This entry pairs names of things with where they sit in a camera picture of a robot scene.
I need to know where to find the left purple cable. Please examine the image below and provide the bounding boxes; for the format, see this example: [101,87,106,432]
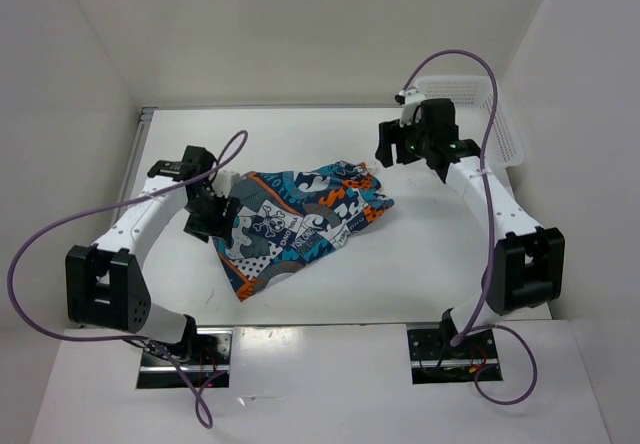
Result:
[8,130,249,429]

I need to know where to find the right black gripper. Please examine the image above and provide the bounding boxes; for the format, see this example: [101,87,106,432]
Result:
[375,114,434,167]

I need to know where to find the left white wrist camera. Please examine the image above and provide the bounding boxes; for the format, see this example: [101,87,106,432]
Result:
[209,170,241,197]

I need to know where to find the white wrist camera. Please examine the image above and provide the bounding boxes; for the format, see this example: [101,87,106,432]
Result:
[209,170,241,197]
[394,87,426,127]

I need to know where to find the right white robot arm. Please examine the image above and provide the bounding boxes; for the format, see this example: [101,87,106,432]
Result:
[375,94,565,357]

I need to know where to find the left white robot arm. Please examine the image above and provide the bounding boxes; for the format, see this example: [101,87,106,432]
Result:
[65,146,240,364]

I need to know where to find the colourful patterned shorts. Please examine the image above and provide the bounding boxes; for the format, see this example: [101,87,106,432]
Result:
[214,161,395,302]

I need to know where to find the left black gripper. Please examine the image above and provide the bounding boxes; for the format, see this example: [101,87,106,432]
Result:
[183,189,240,247]

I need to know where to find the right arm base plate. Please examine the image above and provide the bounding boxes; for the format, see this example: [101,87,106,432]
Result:
[406,323,502,385]

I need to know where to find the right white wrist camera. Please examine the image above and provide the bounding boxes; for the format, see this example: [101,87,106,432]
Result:
[394,87,426,127]

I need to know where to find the aluminium table edge rail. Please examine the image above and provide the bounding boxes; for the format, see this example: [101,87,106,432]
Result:
[119,107,156,201]

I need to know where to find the white plastic basket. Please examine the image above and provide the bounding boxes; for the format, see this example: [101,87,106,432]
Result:
[411,75,525,170]

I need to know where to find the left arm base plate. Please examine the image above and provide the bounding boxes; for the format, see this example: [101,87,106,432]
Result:
[136,327,234,390]

